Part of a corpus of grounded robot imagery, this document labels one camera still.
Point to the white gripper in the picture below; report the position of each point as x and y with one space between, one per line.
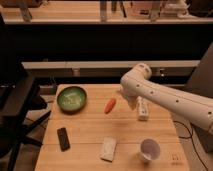
132 101

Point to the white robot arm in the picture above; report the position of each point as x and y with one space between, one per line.
197 109

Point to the white sponge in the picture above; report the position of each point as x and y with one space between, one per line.
108 149

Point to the white tube bottle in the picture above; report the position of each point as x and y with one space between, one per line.
142 109

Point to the white cup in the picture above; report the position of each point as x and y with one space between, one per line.
149 150

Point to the green bowl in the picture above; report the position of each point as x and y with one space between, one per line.
72 98

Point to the black smartphone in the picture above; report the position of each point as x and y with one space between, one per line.
63 139

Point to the black office chair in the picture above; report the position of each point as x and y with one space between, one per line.
18 95

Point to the grey metal rail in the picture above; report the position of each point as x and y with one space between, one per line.
117 68

